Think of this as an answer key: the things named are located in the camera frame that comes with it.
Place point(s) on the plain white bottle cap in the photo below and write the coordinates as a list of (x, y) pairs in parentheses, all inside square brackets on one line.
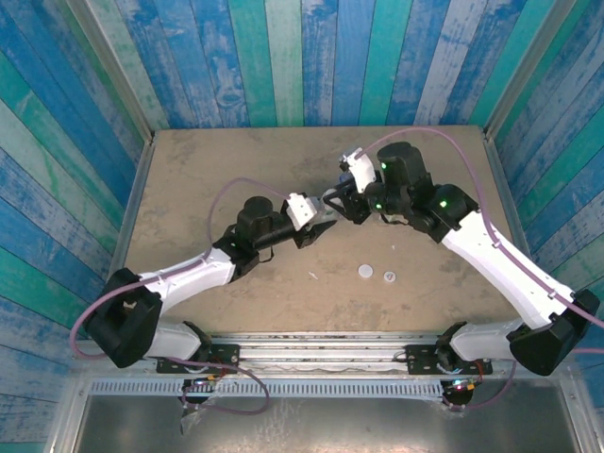
[(365, 271)]

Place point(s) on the white cap red blue print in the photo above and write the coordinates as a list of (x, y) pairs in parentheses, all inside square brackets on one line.
[(390, 277)]

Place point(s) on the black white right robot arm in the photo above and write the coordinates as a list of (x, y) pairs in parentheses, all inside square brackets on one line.
[(509, 269)]

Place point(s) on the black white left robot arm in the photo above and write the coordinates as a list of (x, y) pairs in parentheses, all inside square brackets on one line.
[(189, 280)]

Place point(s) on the small circuit board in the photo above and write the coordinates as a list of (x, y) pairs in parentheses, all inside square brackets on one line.
[(202, 381), (461, 385)]

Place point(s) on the steel sheet panel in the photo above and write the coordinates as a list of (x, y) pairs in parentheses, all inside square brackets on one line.
[(330, 424)]

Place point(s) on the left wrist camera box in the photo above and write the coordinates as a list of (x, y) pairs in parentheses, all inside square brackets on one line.
[(299, 210)]

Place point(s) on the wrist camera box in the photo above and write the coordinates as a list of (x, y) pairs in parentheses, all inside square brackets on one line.
[(361, 170), (299, 210)]

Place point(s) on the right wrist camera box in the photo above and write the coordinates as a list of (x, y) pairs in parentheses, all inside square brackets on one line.
[(361, 170)]

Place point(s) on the aluminium table side rail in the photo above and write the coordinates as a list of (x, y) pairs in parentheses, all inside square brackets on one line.
[(138, 189), (506, 189)]

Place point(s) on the aluminium mounting rail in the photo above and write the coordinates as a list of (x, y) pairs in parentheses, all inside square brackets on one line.
[(321, 351)]

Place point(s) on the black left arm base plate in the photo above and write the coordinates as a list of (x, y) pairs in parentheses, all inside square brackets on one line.
[(226, 361)]

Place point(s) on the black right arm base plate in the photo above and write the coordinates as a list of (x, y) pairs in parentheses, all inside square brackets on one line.
[(420, 361)]

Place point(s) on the aluminium frame post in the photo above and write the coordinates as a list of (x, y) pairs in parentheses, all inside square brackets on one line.
[(114, 66), (532, 66)]

